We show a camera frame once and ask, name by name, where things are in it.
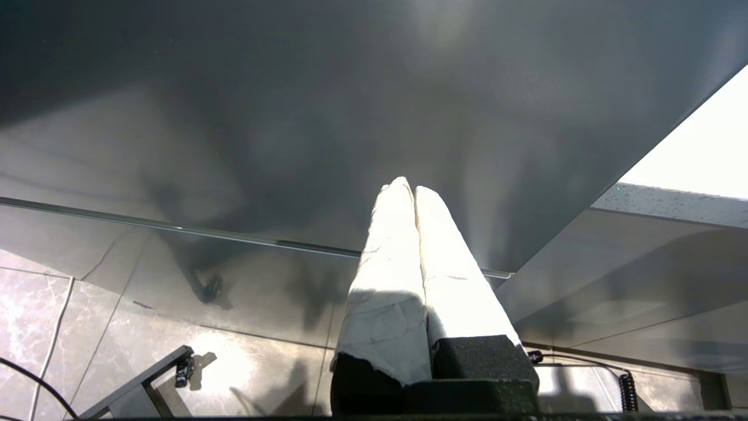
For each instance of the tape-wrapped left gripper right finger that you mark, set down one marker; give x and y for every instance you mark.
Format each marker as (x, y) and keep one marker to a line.
(456, 280)

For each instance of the tall cabinet unit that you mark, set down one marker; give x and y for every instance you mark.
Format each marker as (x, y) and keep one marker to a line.
(292, 117)

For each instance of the black metal base frame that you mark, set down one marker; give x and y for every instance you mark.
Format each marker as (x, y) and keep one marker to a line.
(146, 377)

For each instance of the under-counter cabinet front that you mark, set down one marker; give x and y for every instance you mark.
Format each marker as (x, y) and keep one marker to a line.
(613, 280)

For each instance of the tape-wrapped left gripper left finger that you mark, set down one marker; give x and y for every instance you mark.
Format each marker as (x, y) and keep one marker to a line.
(385, 280)

